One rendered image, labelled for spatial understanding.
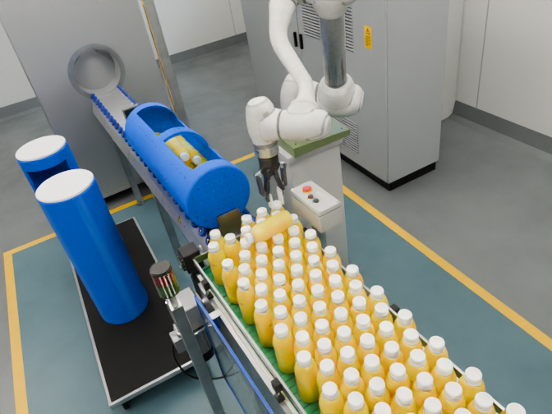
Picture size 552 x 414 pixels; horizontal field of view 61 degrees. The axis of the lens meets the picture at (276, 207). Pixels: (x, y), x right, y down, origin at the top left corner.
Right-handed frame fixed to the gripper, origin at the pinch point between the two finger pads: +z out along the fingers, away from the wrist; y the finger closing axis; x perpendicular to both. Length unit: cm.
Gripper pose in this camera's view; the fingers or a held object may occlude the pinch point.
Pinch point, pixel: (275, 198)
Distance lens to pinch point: 182.0
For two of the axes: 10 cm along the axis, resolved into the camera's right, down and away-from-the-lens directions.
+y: -8.5, 4.1, -3.4
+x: 5.1, 4.5, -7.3
